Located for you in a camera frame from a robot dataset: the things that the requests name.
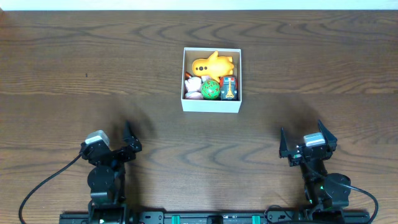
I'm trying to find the green number ball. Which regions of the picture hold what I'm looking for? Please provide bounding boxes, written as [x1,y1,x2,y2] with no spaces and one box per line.
[201,80,221,100]

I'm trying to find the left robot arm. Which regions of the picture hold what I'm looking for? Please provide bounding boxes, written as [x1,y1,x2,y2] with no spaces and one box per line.
[80,121,142,223]

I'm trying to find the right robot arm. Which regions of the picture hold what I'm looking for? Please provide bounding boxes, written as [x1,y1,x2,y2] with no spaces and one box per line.
[279,121,351,220]

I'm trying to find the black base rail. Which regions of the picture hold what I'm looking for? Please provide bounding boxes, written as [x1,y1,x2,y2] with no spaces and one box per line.
[59,209,371,224]

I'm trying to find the pink pig toy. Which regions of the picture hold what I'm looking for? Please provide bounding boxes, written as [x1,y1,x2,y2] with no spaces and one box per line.
[184,72,203,100]

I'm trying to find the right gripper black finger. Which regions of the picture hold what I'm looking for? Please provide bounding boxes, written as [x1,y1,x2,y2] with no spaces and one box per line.
[279,128,295,158]
[318,119,337,146]

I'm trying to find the orange duck toy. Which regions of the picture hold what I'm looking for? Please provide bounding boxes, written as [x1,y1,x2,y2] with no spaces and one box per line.
[192,50,234,83]

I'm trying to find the white cardboard box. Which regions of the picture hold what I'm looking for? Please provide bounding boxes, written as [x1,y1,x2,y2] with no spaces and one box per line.
[180,47,242,113]

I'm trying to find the red toy fire truck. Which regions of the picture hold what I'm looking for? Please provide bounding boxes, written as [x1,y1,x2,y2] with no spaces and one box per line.
[220,76,238,101]

